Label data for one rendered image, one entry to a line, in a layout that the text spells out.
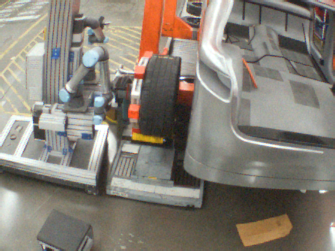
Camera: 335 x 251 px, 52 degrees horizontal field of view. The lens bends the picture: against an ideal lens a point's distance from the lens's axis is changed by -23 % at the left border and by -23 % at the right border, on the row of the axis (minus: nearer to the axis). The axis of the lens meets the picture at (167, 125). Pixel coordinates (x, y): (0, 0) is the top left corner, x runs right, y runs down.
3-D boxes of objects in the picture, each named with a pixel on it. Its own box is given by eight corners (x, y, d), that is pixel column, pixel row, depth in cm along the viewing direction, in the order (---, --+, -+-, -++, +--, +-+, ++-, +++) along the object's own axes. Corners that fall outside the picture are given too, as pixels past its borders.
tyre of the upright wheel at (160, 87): (175, 122, 389) (168, 152, 327) (148, 118, 390) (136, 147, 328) (183, 51, 366) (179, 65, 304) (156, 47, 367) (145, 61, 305)
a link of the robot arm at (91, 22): (99, 13, 337) (110, 36, 383) (89, 13, 339) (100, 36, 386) (94, 24, 334) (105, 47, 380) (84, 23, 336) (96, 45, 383)
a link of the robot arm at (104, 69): (99, 41, 300) (105, 99, 323) (91, 45, 292) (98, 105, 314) (111, 40, 296) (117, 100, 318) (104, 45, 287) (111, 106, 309)
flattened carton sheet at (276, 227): (294, 233, 326) (295, 231, 324) (242, 245, 314) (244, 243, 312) (283, 214, 351) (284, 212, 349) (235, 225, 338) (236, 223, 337)
